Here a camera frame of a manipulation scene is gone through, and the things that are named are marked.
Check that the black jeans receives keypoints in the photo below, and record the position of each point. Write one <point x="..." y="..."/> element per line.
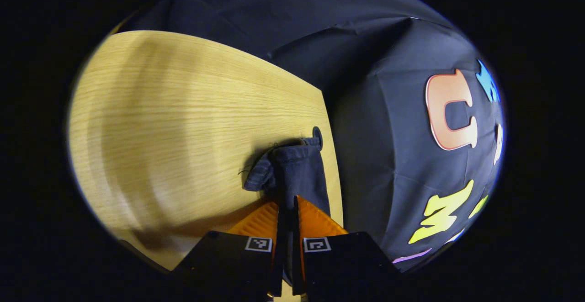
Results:
<point x="299" y="174"/>

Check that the black backdrop cloth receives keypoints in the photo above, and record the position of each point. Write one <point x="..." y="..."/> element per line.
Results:
<point x="379" y="133"/>

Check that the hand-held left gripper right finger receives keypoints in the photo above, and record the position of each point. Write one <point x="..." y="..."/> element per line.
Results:
<point x="343" y="265"/>

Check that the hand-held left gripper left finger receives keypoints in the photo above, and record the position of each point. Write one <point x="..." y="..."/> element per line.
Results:
<point x="228" y="265"/>

